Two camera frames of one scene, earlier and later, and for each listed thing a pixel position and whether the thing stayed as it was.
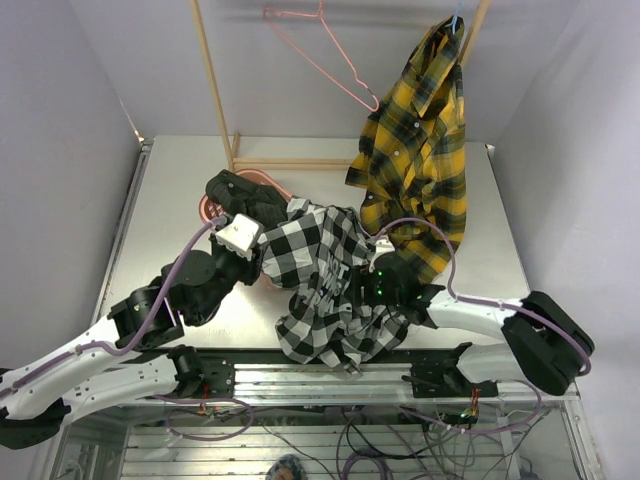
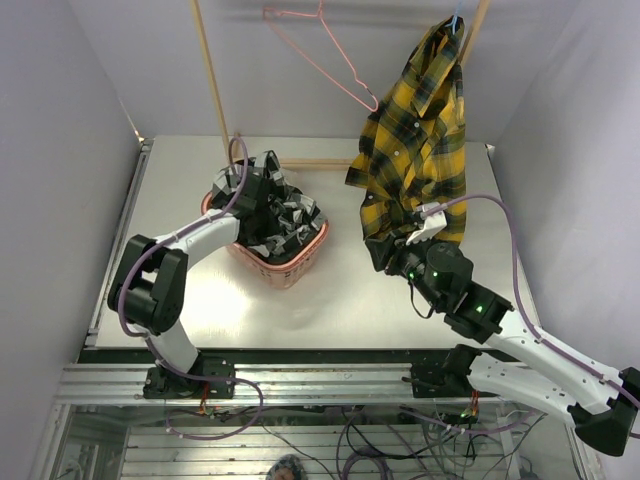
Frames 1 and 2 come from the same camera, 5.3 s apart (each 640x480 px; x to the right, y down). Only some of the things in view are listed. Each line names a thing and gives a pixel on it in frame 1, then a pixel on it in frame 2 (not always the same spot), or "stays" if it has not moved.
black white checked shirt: [312, 253] → [273, 214]
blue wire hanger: [454, 18] stays
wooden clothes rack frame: [288, 164] stays
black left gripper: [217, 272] → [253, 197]
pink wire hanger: [268, 11] stays
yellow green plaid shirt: [411, 160] stays
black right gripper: [359, 279] → [382, 251]
